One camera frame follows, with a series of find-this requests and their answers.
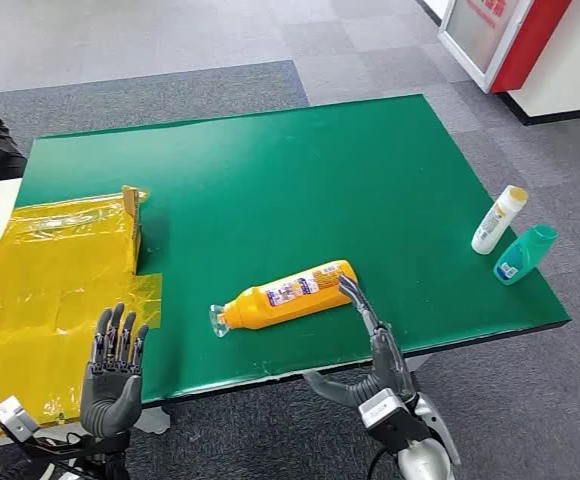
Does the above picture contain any green table mat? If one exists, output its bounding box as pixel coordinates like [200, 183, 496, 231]
[15, 93, 571, 404]

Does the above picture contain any yellow taped cardboard box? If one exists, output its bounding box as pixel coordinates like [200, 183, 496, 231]
[0, 185, 163, 440]

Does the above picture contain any white table foot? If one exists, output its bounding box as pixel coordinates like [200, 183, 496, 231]
[134, 405, 172, 436]
[403, 352, 434, 374]

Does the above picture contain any red and white cabinet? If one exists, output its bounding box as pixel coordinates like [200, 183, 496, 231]
[437, 0, 580, 126]

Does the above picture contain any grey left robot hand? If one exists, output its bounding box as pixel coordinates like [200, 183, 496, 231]
[79, 303, 150, 440]

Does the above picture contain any teal translucent bottle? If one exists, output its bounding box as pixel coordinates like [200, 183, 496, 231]
[493, 225, 559, 287]

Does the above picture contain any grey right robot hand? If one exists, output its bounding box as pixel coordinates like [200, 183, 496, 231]
[303, 274, 417, 409]

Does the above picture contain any white bottle with yellow cap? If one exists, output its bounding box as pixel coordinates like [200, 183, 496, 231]
[471, 185, 528, 256]

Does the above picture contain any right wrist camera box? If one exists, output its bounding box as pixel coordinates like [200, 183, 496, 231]
[358, 388, 432, 453]

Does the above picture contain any orange bottle with clear cap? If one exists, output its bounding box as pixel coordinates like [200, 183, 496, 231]
[208, 259, 359, 339]

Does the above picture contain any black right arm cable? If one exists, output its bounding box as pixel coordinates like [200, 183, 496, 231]
[366, 447, 391, 480]

